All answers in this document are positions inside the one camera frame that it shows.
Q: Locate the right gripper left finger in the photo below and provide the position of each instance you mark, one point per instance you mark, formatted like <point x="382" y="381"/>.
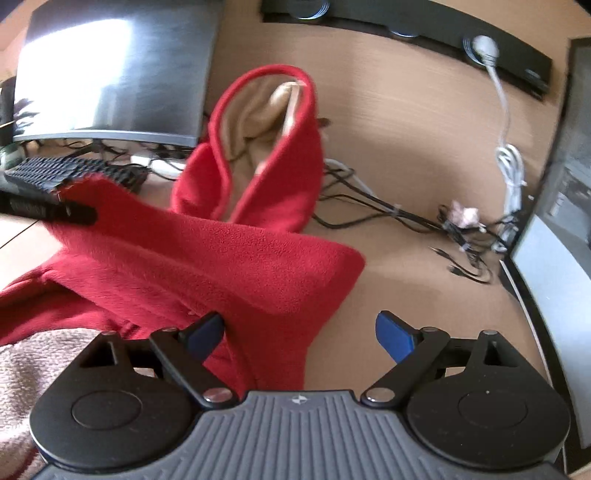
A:
<point x="125" y="403"/>

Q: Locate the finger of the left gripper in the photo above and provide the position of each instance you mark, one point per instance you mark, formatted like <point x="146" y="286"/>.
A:
<point x="47" y="210"/>

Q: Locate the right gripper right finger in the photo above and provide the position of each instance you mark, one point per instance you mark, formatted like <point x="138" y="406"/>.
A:
<point x="475" y="402"/>

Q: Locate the red fleece hooded onesie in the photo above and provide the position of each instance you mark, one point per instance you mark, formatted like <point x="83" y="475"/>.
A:
<point x="231" y="241"/>

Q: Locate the black keyboard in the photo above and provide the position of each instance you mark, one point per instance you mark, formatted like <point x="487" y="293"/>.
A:
<point x="49" y="174"/>

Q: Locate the right monitor showing picture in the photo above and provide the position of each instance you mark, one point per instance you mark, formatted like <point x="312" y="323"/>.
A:
<point x="552" y="253"/>

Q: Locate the left dark monitor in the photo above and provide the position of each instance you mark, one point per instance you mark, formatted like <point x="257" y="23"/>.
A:
<point x="132" y="71"/>

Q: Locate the crumpled pink paper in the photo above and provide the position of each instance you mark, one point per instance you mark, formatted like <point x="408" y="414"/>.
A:
<point x="463" y="217"/>

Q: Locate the black desk power strip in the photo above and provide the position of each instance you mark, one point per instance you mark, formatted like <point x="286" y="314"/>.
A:
<point x="428" y="24"/>

